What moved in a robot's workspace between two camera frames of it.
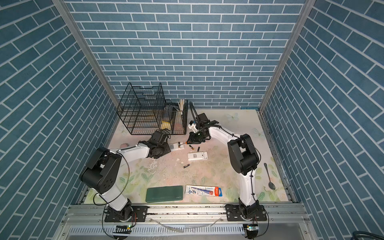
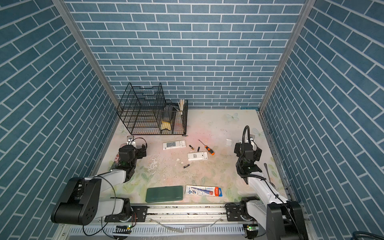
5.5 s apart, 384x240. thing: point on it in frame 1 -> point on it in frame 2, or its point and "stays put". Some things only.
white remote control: x=197 y=155 stays put
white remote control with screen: x=176 y=146 stays put
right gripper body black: x=197 y=138 -> x=257 y=156
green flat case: x=163 y=194 stays put
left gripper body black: x=163 y=150 -> x=138 y=154
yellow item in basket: x=165 y=125 stays put
